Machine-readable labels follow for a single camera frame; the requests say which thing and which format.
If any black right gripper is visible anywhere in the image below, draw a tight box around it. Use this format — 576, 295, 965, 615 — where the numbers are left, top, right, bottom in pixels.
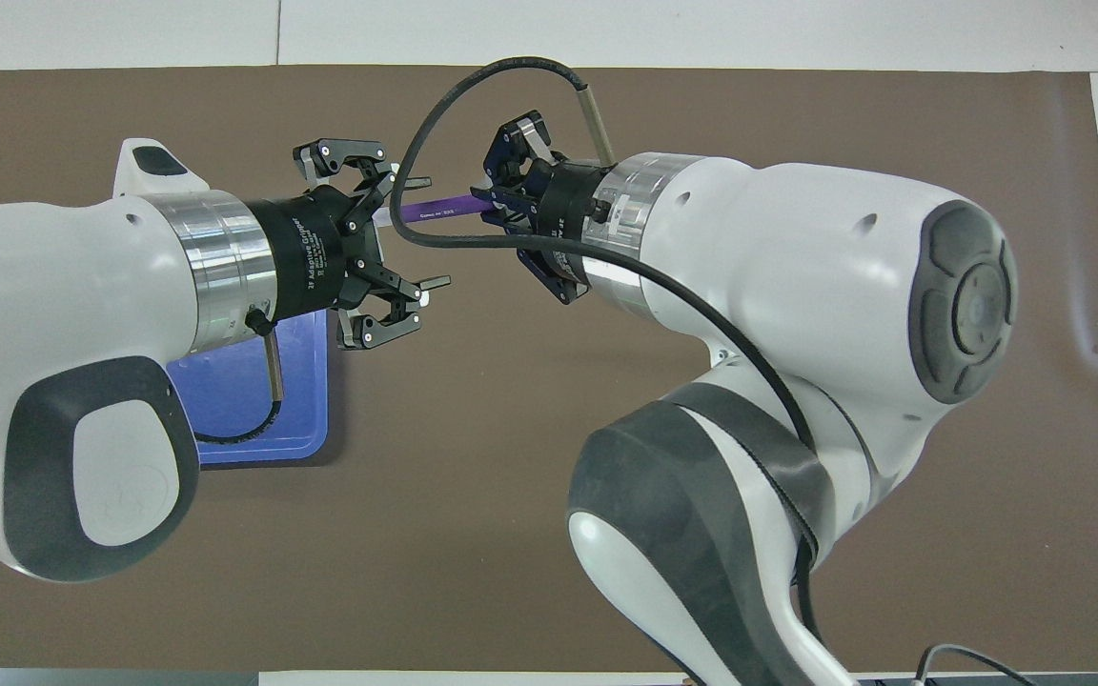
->
484, 111, 601, 307

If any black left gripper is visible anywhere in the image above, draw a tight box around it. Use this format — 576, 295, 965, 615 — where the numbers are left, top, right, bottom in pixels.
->
244, 138, 452, 351

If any purple pen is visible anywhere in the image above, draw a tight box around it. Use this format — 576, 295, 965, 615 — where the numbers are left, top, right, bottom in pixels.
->
379, 186, 498, 228

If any blue plastic tray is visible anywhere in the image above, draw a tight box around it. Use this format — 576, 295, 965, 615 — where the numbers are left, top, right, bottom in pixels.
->
166, 310, 331, 468

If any brown table mat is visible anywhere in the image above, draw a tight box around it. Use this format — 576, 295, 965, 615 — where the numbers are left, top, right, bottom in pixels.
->
0, 65, 1098, 673

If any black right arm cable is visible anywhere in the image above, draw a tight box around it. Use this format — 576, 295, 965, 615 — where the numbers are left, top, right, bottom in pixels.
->
390, 55, 826, 658

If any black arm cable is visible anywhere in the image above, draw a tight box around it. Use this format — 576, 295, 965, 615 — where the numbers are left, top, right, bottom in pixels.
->
390, 55, 826, 658
192, 305, 285, 447

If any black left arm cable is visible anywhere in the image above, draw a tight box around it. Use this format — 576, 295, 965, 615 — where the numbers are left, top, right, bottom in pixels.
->
192, 305, 285, 447

